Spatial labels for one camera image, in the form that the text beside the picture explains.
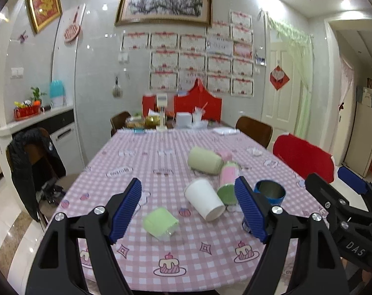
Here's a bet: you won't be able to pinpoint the large framed ink painting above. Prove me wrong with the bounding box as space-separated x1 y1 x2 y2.
114 0 213 28

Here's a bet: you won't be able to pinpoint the white stand device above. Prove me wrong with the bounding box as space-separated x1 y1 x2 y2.
155 93 170 130

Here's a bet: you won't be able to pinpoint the white sideboard counter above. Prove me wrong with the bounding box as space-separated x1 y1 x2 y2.
0 104 86 177

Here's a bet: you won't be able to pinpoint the black device on chair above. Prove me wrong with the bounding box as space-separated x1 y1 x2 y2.
39 177 65 205

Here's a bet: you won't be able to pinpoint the red basket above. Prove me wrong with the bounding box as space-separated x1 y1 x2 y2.
13 104 41 121

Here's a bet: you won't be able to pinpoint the red box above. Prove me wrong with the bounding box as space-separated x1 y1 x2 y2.
142 95 158 115

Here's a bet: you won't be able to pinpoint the gold framed red picture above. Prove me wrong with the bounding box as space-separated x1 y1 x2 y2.
26 0 63 34

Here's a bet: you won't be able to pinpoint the white square box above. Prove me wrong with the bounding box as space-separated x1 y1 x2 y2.
176 112 192 128

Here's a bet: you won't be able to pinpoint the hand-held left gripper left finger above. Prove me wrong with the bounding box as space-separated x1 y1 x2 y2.
25 177 143 295

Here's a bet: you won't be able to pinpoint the round pink wall ornament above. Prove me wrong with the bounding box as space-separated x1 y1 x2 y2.
63 5 82 45

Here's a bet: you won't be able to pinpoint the light blue water jug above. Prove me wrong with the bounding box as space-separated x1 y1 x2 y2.
49 79 66 108

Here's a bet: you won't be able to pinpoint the black jacket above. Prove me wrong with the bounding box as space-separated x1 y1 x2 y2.
8 128 67 222

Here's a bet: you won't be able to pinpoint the wooden chair with jacket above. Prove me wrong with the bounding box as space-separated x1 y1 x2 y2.
6 127 79 232

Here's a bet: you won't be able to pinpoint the brown wooden chair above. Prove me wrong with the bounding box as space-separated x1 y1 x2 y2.
235 116 273 149
110 111 132 137

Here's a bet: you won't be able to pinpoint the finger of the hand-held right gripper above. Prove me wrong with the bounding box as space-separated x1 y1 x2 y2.
338 165 372 210
305 173 372 223

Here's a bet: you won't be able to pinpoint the wall of framed certificates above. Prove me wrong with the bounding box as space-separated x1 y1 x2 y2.
120 9 255 98

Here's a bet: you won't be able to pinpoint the white door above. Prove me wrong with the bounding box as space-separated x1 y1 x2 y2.
262 39 301 130

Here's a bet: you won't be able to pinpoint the pink curtain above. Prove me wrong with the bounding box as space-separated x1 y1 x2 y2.
339 56 356 121

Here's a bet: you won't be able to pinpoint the hanging wall brush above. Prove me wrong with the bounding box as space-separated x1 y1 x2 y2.
112 74 124 98

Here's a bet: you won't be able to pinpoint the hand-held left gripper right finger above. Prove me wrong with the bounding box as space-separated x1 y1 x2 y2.
234 176 350 295

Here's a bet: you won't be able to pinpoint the red chair cover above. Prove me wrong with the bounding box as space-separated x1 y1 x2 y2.
272 133 336 184

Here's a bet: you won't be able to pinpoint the pink and green cup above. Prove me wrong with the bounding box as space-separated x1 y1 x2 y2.
216 161 240 207

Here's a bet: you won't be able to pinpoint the red diamond door ornament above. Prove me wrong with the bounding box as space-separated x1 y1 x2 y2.
269 65 290 91

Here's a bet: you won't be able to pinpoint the large pale green cup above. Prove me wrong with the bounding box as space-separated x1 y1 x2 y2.
187 146 224 177

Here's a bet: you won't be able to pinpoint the white paper cup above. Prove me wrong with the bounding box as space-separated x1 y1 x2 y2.
184 177 226 222

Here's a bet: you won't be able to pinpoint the yellow food packets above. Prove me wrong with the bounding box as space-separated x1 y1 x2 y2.
126 115 161 129

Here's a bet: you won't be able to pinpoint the pale green lace curtain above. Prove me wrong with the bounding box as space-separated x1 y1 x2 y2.
265 12 315 149

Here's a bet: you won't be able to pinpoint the pink checkered tablecloth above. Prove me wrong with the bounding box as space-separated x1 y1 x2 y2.
46 127 328 293

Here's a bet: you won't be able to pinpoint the light green cup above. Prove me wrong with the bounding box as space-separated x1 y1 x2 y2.
142 207 180 242

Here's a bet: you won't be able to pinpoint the red house-shaped carton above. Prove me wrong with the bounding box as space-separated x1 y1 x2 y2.
173 78 223 121

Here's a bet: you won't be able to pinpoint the small potted plant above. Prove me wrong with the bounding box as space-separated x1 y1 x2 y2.
30 87 47 105

